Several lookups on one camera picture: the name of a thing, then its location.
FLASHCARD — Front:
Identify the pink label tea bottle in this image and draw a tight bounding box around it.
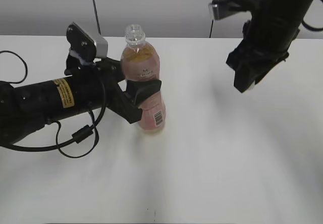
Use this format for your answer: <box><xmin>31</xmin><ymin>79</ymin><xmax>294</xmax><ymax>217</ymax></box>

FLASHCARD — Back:
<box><xmin>120</xmin><ymin>24</ymin><xmax>167</xmax><ymax>136</ymax></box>

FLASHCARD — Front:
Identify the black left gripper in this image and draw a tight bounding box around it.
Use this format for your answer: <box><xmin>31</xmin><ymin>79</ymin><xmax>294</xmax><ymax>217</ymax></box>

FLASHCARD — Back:
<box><xmin>64</xmin><ymin>55</ymin><xmax>162</xmax><ymax>124</ymax></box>

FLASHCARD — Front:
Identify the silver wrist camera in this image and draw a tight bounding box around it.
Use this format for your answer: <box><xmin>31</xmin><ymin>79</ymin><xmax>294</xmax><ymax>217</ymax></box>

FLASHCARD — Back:
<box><xmin>208</xmin><ymin>0</ymin><xmax>248</xmax><ymax>21</ymax></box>
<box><xmin>66</xmin><ymin>22</ymin><xmax>108</xmax><ymax>66</ymax></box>

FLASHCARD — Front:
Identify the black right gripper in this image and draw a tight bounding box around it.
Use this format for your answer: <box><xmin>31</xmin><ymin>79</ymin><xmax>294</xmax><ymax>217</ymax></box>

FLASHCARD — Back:
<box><xmin>226</xmin><ymin>41</ymin><xmax>289</xmax><ymax>93</ymax></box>

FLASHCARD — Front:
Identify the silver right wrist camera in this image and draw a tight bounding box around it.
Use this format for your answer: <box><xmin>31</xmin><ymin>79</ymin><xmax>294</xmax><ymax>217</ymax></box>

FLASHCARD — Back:
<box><xmin>208</xmin><ymin>0</ymin><xmax>248</xmax><ymax>21</ymax></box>

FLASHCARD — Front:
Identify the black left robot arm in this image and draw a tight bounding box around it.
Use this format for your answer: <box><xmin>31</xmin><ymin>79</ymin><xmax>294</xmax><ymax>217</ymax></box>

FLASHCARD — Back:
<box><xmin>1</xmin><ymin>57</ymin><xmax>162</xmax><ymax>152</ymax></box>

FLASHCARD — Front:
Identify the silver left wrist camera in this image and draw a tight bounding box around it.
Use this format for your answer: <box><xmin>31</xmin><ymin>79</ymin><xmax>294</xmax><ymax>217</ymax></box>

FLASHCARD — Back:
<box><xmin>66</xmin><ymin>22</ymin><xmax>108</xmax><ymax>66</ymax></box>

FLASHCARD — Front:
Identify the black camera cable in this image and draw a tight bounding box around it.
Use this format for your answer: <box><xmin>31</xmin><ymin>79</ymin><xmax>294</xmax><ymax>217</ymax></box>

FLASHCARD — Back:
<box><xmin>0</xmin><ymin>50</ymin><xmax>106</xmax><ymax>159</ymax></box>

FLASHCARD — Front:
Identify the white bottle cap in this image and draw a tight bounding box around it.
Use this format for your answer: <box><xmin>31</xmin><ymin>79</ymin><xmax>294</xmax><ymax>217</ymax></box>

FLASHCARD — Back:
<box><xmin>246</xmin><ymin>81</ymin><xmax>255</xmax><ymax>92</ymax></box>

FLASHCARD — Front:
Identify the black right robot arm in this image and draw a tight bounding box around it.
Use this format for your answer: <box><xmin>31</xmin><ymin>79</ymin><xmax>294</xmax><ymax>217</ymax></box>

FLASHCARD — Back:
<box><xmin>226</xmin><ymin>0</ymin><xmax>313</xmax><ymax>93</ymax></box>

